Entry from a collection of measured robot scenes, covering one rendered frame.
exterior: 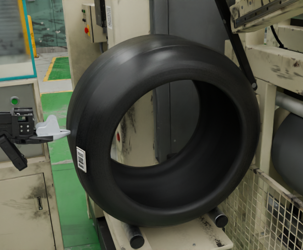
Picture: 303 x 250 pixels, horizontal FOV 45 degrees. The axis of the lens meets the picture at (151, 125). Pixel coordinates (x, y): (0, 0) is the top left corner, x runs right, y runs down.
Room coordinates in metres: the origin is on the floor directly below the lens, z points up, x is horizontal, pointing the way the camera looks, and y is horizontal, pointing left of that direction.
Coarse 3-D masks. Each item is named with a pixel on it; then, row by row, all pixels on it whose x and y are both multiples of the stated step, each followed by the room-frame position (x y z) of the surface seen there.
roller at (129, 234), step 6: (126, 228) 0.93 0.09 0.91; (132, 228) 0.91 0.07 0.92; (138, 228) 0.92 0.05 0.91; (126, 234) 0.91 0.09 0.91; (132, 234) 0.89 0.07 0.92; (138, 234) 0.89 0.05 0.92; (132, 240) 0.87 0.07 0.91; (138, 240) 0.87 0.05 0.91; (132, 246) 0.87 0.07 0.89; (138, 246) 0.87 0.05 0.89
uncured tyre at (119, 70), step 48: (144, 48) 0.95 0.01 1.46; (192, 48) 0.96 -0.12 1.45; (96, 96) 0.88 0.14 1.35; (240, 96) 0.97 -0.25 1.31; (96, 144) 0.85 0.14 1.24; (192, 144) 1.23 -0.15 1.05; (240, 144) 0.99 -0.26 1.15; (96, 192) 0.86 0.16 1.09; (144, 192) 1.13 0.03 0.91; (192, 192) 1.09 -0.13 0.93
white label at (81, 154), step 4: (76, 148) 0.87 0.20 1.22; (80, 152) 0.85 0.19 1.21; (84, 152) 0.84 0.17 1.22; (80, 156) 0.85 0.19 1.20; (84, 156) 0.84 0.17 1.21; (80, 160) 0.85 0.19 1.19; (84, 160) 0.84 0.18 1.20; (80, 164) 0.85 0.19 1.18; (84, 164) 0.84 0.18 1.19; (80, 168) 0.85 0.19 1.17; (84, 168) 0.84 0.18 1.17
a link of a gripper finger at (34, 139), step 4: (32, 136) 0.89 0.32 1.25; (36, 136) 0.89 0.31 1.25; (40, 136) 0.89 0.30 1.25; (44, 136) 0.89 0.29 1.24; (48, 136) 0.90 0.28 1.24; (52, 136) 0.90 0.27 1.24; (24, 140) 0.88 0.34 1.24; (28, 140) 0.87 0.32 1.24; (32, 140) 0.87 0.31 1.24; (36, 140) 0.88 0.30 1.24; (40, 140) 0.89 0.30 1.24; (44, 140) 0.89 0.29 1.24; (48, 140) 0.89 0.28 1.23; (52, 140) 0.90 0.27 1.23
